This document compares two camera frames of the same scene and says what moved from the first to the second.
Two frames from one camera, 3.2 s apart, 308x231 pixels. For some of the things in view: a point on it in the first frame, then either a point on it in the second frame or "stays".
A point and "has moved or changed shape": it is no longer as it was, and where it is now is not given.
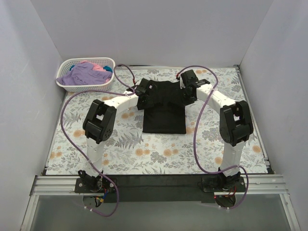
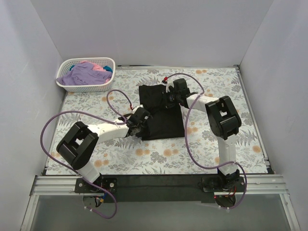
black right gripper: [189, 93] to [168, 95]
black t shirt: [164, 106] has moved or changed shape
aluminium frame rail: [266, 185] stays
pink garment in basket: [96, 67] stays
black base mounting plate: [161, 189] stays
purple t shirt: [83, 73] stays
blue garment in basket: [108, 68] stays
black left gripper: [143, 101] to [145, 120]
